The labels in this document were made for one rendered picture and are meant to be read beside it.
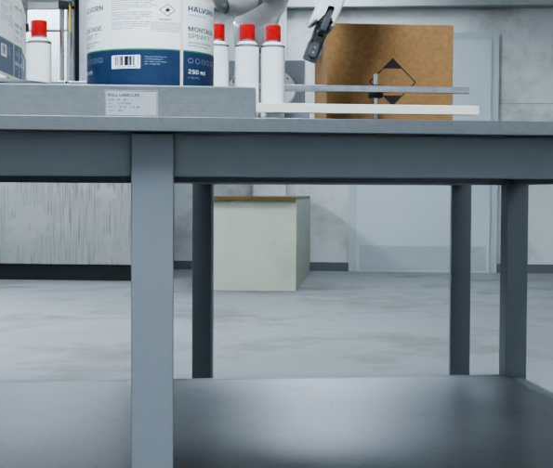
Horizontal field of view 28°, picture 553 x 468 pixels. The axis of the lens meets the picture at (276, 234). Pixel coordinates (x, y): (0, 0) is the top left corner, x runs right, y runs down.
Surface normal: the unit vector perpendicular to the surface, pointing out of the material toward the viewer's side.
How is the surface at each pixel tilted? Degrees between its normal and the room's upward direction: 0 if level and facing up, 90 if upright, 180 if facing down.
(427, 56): 90
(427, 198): 90
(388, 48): 90
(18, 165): 90
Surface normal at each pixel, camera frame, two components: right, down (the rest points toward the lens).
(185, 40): 0.60, 0.04
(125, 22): -0.24, 0.04
